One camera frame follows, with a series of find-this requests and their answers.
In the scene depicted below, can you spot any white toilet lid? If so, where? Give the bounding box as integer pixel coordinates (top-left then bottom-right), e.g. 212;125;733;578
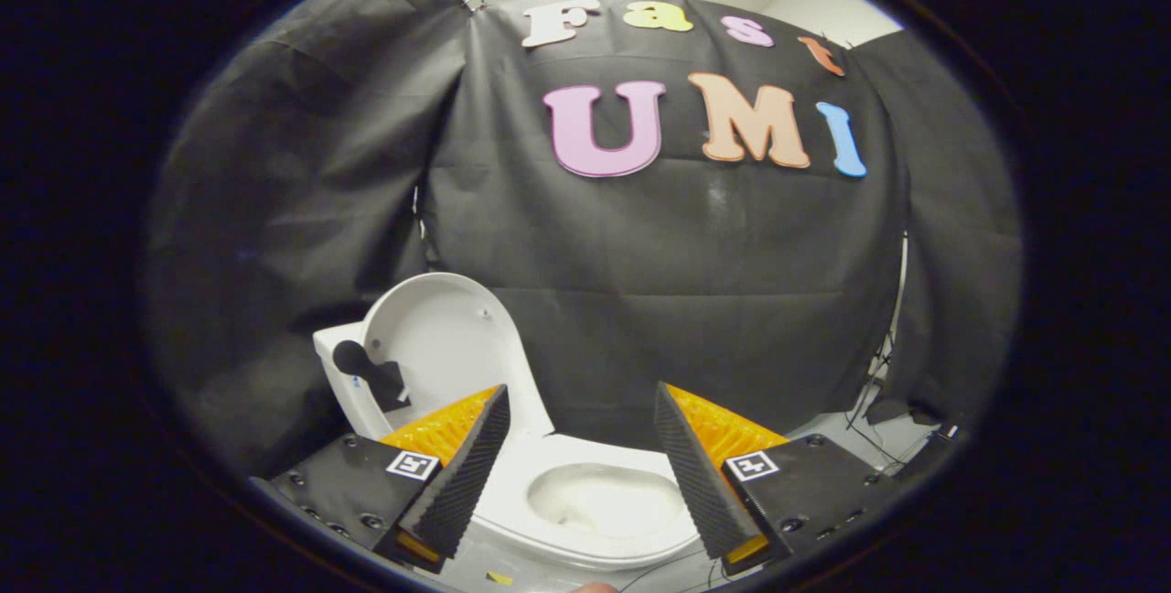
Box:
361;273;556;439

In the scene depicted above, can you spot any black backdrop cloth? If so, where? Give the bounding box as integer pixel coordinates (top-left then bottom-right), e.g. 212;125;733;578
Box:
142;0;1024;480

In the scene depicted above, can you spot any tangle of cables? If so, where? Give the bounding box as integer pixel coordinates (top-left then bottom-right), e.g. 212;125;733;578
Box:
846;328;916;447

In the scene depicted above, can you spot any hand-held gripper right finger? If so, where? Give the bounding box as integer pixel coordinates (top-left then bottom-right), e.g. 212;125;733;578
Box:
654;381;916;577

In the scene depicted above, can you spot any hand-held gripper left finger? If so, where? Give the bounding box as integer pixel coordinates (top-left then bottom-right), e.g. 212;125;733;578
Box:
252;383;511;576

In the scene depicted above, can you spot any white toilet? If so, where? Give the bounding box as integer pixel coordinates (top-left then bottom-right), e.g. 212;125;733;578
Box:
313;323;705;572

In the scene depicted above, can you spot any white toilet seat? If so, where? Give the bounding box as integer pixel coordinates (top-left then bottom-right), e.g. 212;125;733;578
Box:
471;433;704;572

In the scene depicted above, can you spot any thin black floor cable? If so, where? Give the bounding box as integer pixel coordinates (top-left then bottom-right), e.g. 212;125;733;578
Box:
620;545;733;593

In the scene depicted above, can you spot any thin backdrop stand pole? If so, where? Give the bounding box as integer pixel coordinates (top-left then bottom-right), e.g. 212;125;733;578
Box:
883;232;912;356

